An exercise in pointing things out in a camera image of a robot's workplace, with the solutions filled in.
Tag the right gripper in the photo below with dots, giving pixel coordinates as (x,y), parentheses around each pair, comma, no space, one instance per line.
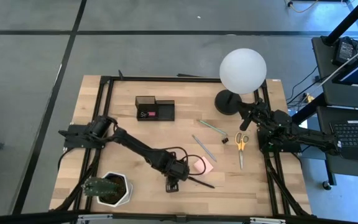
(262,112)

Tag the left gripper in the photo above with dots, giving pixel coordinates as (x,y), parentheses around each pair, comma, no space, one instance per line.
(177,169)

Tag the pink sticky note pad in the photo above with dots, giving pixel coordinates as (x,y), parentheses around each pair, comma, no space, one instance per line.
(205,166)

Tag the black pen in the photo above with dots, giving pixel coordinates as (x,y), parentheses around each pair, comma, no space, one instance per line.
(202,183)

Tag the small black binder clip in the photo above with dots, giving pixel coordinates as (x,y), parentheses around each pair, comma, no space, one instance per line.
(225,140)

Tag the grey-blue pen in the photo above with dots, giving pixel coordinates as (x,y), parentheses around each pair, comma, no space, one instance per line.
(204,148)

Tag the green pencil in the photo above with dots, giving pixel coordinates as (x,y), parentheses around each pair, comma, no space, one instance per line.
(211,127)

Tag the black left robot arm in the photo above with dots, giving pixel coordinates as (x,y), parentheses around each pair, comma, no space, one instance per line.
(135,144)

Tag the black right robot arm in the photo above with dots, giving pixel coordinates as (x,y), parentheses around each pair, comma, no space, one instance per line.
(309,137)

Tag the black mesh desk organizer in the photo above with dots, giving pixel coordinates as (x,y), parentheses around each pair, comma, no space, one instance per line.
(165,110)

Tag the white globe table lamp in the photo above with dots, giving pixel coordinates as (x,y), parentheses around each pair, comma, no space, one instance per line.
(242,71)

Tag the yellow plug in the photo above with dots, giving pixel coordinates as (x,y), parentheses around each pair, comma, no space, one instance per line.
(310,98)

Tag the cactus in white pot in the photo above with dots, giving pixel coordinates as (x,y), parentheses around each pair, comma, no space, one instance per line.
(113,189)

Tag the black side desk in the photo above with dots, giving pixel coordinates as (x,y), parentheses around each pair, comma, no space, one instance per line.
(325,71)
(331,165)

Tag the black caster wheel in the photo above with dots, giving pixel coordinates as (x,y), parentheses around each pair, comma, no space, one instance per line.
(327,185)

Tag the black keyboard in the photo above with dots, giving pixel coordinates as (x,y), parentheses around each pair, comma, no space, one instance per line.
(356,133)

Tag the black power adapter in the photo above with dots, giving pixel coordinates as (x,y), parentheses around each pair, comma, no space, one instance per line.
(345,51)

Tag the black rig crossbar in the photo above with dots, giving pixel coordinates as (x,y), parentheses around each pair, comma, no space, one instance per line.
(26,217)

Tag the black aluminium table frame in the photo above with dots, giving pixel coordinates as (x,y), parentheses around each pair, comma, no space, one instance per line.
(166,79)

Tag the black rig post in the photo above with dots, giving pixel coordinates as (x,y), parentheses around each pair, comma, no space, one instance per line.
(348,21)

